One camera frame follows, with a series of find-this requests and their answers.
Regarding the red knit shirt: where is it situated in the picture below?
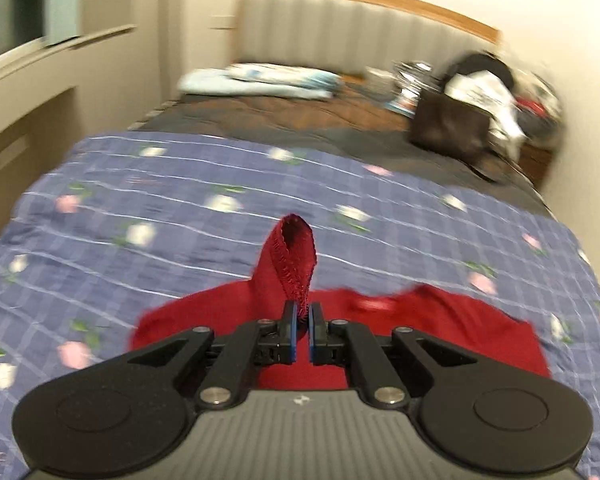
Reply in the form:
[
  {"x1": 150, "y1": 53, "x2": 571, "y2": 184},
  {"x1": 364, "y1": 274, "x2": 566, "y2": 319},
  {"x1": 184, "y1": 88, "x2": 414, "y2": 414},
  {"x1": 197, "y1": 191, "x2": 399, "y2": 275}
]
[{"x1": 129, "y1": 214, "x2": 550, "y2": 377}]

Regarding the pile of clothes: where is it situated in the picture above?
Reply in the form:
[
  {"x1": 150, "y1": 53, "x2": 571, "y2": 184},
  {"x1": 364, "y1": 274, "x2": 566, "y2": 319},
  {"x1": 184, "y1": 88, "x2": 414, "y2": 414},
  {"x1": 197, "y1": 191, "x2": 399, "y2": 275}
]
[{"x1": 385, "y1": 51, "x2": 564, "y2": 151}]

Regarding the blue checked floral quilt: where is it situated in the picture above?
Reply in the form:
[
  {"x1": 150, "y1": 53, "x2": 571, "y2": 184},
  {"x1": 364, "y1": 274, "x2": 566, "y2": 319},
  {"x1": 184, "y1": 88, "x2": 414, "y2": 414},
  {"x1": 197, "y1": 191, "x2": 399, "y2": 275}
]
[{"x1": 0, "y1": 132, "x2": 600, "y2": 479}]

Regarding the wooden nightstand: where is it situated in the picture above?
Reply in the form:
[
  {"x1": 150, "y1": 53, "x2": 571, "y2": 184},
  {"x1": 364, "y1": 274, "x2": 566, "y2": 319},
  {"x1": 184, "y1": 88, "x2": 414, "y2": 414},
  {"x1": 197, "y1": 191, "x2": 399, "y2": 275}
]
[{"x1": 518, "y1": 143, "x2": 554, "y2": 188}]

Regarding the dark brown leather bag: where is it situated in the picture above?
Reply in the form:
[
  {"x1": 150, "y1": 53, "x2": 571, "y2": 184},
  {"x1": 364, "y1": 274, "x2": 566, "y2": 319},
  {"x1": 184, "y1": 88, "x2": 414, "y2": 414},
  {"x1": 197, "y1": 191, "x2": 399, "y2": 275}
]
[{"x1": 407, "y1": 90, "x2": 507, "y2": 183}]

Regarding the white light-blue pillow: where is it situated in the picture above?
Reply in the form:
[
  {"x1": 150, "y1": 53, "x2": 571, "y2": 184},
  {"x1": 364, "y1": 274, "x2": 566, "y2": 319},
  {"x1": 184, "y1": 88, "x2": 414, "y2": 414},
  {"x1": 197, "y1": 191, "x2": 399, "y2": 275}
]
[{"x1": 178, "y1": 63, "x2": 343, "y2": 100}]

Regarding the grey padded wooden headboard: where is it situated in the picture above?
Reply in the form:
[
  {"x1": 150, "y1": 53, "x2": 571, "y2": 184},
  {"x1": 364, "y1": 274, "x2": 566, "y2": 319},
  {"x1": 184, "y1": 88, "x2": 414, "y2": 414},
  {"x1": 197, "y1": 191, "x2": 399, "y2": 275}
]
[{"x1": 230, "y1": 0, "x2": 501, "y2": 76}]

